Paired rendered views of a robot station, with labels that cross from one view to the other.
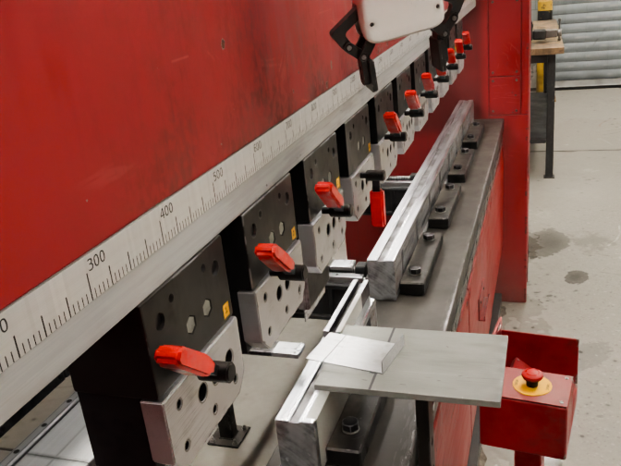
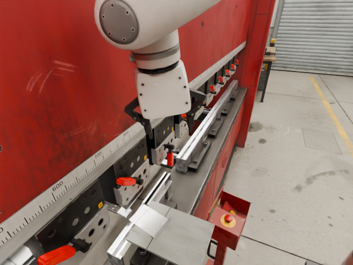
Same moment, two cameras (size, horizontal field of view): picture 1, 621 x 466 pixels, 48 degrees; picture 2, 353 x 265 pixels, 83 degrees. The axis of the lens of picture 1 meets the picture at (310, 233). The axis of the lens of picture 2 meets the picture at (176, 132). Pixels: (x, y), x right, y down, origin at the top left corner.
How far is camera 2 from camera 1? 53 cm
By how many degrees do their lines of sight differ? 11
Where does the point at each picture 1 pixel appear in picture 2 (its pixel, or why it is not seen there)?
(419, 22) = (174, 111)
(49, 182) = not seen: outside the picture
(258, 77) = (59, 146)
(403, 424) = not seen: hidden behind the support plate
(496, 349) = (207, 233)
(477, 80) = (240, 73)
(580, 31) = (283, 51)
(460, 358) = (190, 235)
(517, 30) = (258, 57)
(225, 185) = (7, 234)
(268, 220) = (71, 216)
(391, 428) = not seen: hidden behind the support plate
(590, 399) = (257, 189)
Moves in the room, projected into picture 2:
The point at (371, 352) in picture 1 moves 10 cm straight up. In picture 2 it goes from (156, 222) to (154, 204)
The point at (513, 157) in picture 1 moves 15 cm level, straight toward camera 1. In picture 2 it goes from (248, 101) to (247, 105)
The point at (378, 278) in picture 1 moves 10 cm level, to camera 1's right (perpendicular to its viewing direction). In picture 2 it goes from (179, 164) to (197, 165)
